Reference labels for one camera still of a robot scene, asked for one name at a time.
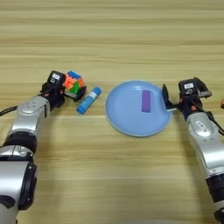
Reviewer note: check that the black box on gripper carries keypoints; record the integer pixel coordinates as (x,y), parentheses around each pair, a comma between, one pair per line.
(188,87)
(57,78)

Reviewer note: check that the multicolour puzzle cube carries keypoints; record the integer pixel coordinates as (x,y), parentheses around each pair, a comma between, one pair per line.
(73,82)

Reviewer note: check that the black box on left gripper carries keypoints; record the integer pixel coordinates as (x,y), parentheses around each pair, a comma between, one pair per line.
(57,78)

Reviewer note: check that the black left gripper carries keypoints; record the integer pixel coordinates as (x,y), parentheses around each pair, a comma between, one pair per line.
(55,97)

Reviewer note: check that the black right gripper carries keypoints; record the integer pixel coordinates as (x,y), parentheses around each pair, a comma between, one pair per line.
(189,106)

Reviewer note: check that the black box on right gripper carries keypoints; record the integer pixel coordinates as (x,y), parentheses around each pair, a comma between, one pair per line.
(188,87)

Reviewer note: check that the blue glue stick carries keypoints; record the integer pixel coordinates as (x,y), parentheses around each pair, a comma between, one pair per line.
(87,102)

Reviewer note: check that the purple rectangular block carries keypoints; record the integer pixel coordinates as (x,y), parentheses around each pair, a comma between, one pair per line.
(146,101)

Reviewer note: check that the light blue round plate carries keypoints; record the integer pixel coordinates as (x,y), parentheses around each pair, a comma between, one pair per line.
(131,122)

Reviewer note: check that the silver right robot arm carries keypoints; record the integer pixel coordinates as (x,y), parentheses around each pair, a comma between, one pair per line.
(207,143)

